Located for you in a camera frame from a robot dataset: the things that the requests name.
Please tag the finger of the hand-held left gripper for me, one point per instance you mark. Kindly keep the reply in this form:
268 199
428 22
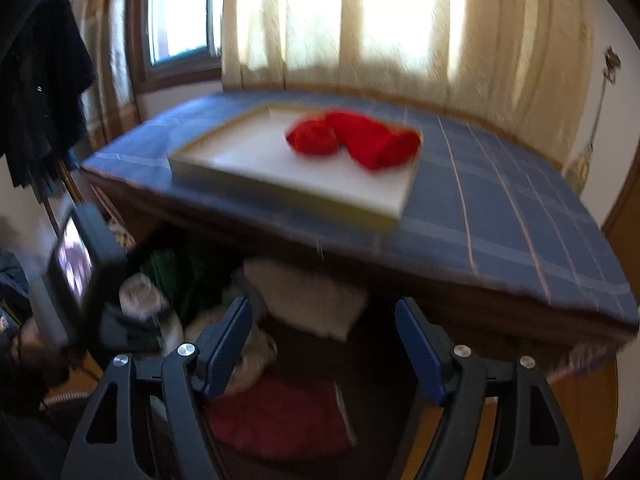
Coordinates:
130 332

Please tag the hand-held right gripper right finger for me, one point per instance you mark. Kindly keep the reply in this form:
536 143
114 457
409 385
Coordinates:
420 355

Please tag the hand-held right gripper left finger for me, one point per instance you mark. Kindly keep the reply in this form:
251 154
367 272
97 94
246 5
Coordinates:
227 355

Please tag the cream dotted underwear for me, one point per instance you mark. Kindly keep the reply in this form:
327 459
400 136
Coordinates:
252 357

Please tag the wide wooden drawer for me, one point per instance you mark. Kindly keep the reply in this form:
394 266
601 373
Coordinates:
380 360

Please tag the green underwear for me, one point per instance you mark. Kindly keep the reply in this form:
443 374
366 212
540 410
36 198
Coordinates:
200 280

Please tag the maroon underwear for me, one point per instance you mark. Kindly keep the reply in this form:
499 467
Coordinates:
285 420

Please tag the white underwear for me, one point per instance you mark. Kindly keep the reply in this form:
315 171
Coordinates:
310 295

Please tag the shallow cardboard box tray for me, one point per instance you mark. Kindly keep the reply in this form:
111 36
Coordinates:
280 180

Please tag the large red underwear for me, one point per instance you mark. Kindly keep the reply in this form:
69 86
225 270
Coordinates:
375 145

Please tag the small red underwear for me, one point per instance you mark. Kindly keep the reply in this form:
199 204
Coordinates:
310 136

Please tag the person's left forearm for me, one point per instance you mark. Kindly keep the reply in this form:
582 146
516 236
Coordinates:
12 280

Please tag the woven patterned object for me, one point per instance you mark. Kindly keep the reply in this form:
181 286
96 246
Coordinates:
120 235

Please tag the wooden coat rack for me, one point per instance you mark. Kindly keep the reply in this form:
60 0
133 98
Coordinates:
50 215

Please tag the blue plaid tablecloth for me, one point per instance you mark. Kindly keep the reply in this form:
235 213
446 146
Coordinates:
500 220

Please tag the dark hanging clothes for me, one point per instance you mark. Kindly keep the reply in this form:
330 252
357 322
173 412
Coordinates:
40 85

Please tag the yellow patterned curtain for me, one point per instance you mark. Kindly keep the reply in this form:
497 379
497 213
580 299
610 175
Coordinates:
107 60
525 35

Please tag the brown wooden door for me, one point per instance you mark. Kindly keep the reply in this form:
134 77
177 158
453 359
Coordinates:
627 215

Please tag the curtain tieback tassel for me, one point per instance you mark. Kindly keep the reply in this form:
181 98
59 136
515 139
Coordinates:
584 162

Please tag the wood framed window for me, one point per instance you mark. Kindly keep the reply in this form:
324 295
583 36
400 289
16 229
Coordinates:
180 10

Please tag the ornate metal wall hook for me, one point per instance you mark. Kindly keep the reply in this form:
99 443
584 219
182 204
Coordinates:
611 62

